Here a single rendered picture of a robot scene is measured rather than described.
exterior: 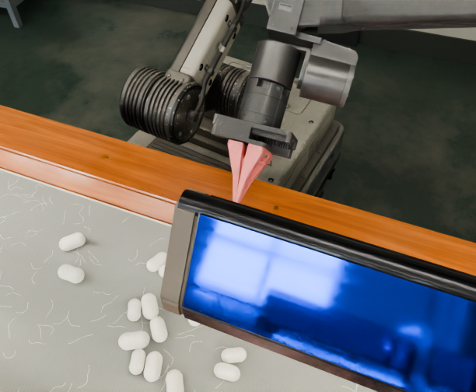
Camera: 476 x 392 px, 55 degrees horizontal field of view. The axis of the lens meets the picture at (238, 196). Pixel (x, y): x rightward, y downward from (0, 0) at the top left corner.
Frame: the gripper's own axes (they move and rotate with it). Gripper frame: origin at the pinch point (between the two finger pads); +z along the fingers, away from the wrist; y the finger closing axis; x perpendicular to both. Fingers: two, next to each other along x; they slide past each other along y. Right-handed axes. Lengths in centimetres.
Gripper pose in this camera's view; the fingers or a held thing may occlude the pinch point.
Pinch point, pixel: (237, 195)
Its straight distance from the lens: 58.4
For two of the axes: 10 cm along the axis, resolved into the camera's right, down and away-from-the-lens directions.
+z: -2.7, 9.6, 0.1
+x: 2.4, 0.5, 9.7
